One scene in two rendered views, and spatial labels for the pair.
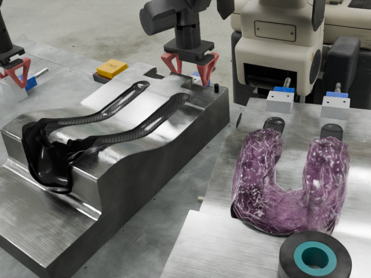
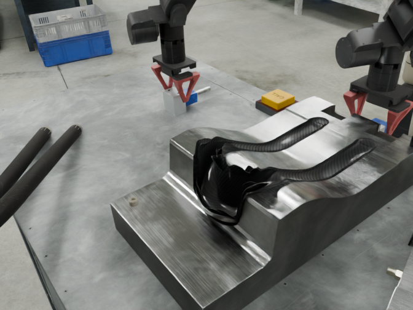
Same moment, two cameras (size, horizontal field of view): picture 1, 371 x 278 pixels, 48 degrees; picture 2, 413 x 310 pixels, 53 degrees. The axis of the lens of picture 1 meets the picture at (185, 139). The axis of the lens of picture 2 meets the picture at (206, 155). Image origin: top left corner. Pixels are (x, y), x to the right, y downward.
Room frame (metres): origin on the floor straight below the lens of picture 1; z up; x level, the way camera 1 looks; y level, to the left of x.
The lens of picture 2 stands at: (0.08, 0.14, 1.30)
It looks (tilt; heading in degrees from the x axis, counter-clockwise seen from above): 34 degrees down; 14
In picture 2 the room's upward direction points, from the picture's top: 3 degrees counter-clockwise
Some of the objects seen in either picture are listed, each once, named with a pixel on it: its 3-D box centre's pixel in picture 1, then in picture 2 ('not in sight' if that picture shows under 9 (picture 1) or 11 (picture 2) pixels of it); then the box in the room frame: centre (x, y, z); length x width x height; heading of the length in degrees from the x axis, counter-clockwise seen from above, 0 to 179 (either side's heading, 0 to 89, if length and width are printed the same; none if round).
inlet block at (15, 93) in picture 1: (28, 80); (189, 95); (1.02, 0.40, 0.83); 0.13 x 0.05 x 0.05; 139
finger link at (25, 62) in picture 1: (14, 70); (181, 82); (0.97, 0.41, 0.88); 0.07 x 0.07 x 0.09; 49
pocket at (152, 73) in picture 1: (158, 80); (336, 120); (0.86, 0.04, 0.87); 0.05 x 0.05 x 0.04; 49
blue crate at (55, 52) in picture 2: not in sight; (73, 42); (3.38, 2.11, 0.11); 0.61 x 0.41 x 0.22; 127
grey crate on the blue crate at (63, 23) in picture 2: not in sight; (69, 23); (3.38, 2.11, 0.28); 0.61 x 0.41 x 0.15; 127
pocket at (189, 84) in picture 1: (196, 91); (383, 141); (0.78, -0.04, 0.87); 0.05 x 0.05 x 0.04; 49
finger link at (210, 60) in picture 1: (199, 67); (387, 114); (0.87, -0.05, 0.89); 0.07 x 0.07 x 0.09; 52
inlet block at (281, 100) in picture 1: (283, 95); not in sight; (0.75, -0.22, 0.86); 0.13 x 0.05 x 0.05; 156
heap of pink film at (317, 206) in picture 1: (291, 165); not in sight; (0.49, -0.16, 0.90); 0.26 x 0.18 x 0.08; 156
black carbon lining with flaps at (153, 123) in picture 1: (107, 118); (286, 151); (0.66, 0.14, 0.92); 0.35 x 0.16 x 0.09; 139
